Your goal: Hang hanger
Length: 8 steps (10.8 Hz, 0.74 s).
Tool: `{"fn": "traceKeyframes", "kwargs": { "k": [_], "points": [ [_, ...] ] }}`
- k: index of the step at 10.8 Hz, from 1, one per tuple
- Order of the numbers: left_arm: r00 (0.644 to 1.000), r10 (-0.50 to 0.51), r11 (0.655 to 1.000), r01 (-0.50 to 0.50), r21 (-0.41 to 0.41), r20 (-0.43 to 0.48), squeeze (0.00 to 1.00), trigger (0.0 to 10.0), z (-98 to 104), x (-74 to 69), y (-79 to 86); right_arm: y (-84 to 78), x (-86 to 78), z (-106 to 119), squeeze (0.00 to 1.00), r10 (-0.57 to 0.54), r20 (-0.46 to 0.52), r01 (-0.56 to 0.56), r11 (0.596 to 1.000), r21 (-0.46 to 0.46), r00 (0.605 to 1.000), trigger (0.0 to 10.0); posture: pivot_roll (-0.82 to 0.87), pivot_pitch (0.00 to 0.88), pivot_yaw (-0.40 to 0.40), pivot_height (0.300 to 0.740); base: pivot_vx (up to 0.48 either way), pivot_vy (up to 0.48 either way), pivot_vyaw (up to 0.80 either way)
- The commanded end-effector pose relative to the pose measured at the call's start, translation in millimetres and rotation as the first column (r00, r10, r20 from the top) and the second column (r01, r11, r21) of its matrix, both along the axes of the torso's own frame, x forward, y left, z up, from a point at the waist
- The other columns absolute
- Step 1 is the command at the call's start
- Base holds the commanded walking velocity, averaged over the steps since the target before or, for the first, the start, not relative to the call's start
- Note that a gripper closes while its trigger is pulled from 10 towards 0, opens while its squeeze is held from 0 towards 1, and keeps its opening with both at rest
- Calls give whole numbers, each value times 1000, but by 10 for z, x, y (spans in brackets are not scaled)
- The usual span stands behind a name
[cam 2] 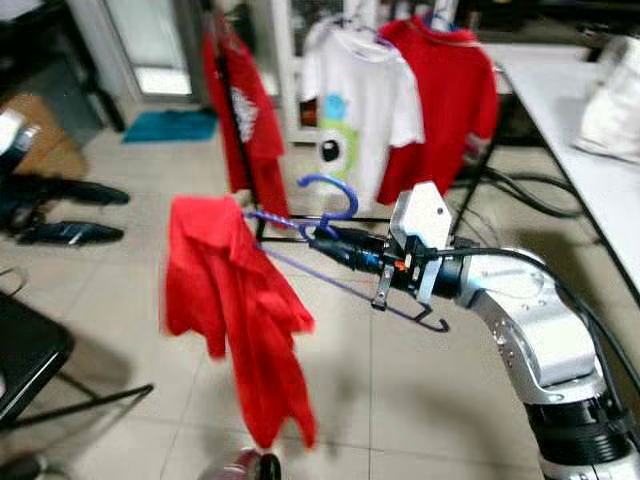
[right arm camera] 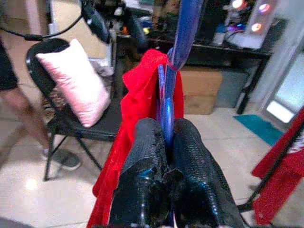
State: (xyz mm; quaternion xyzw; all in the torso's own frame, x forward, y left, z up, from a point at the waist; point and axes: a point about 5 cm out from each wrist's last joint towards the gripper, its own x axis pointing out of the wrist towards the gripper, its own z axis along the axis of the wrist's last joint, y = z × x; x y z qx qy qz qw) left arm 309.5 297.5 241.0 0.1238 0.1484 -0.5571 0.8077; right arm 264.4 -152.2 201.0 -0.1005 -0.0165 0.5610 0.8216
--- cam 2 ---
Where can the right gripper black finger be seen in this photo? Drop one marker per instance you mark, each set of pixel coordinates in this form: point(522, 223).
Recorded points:
point(345, 254)
point(360, 239)

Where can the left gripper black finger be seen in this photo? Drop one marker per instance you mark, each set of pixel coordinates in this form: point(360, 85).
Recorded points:
point(90, 192)
point(80, 235)

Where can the purple plastic hanger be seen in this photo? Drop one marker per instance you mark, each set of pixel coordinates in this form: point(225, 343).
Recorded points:
point(385, 40)
point(353, 200)

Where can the red collared shirt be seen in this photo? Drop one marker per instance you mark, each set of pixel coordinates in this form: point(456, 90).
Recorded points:
point(240, 300)

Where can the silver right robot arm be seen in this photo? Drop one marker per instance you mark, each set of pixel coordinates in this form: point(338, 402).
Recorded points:
point(540, 340)

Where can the blue plastic hanger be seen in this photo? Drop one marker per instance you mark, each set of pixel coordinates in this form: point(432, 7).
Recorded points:
point(440, 22)

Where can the cardboard box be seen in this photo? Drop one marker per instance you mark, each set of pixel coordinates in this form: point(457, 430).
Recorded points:
point(55, 150)

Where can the teal floor mat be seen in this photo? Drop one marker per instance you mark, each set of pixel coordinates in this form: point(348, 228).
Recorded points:
point(170, 126)

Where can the black folding chair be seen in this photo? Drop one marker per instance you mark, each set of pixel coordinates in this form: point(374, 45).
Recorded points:
point(25, 350)

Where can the black cabinet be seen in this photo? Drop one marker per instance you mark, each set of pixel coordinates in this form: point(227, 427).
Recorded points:
point(50, 60)

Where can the red shirt with white print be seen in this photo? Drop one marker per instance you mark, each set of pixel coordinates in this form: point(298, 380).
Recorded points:
point(265, 130)

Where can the white t-shirt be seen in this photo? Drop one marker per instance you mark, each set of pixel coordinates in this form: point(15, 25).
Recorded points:
point(370, 90)

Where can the metal clothes rack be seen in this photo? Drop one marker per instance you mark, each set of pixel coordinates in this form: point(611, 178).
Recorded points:
point(238, 120)

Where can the plain red t-shirt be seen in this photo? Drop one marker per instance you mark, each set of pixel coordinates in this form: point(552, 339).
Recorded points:
point(455, 100)

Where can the grey shoe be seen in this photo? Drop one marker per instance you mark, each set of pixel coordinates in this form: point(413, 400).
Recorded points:
point(28, 468)

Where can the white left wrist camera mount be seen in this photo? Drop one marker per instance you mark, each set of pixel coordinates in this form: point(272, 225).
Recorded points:
point(15, 130)

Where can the glass door with metal frame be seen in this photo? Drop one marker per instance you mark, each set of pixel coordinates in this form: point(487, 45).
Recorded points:
point(150, 45)

